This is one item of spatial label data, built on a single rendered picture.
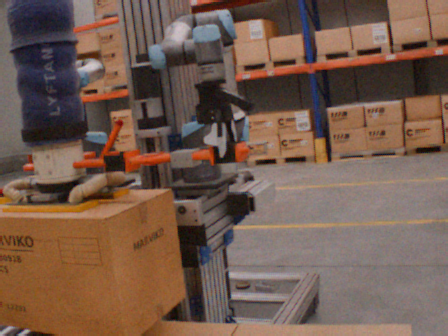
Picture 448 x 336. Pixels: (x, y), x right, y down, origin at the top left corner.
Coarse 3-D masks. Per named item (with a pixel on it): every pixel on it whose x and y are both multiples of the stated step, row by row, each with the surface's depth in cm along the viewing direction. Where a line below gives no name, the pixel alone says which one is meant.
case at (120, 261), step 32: (160, 192) 173; (0, 224) 165; (32, 224) 158; (64, 224) 151; (96, 224) 146; (128, 224) 153; (160, 224) 169; (0, 256) 167; (32, 256) 159; (64, 256) 153; (96, 256) 147; (128, 256) 151; (160, 256) 167; (0, 288) 169; (32, 288) 161; (64, 288) 155; (96, 288) 149; (128, 288) 149; (160, 288) 165; (0, 320) 171; (32, 320) 163; (64, 320) 157; (96, 320) 150; (128, 320) 147
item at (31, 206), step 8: (24, 200) 176; (32, 200) 170; (56, 200) 169; (64, 200) 163; (96, 200) 163; (8, 208) 170; (16, 208) 168; (24, 208) 166; (32, 208) 164; (40, 208) 163; (48, 208) 161; (56, 208) 159; (64, 208) 158; (72, 208) 156; (80, 208) 155; (88, 208) 159
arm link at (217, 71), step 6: (204, 66) 143; (210, 66) 143; (216, 66) 143; (222, 66) 144; (204, 72) 144; (210, 72) 143; (216, 72) 143; (222, 72) 144; (204, 78) 144; (210, 78) 143; (216, 78) 143; (222, 78) 144
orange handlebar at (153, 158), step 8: (88, 152) 200; (152, 152) 160; (160, 152) 157; (192, 152) 149; (200, 152) 147; (208, 152) 146; (240, 152) 141; (248, 152) 142; (88, 160) 171; (96, 160) 165; (136, 160) 157; (144, 160) 156; (152, 160) 154; (160, 160) 153; (168, 160) 152; (24, 168) 179; (32, 168) 177
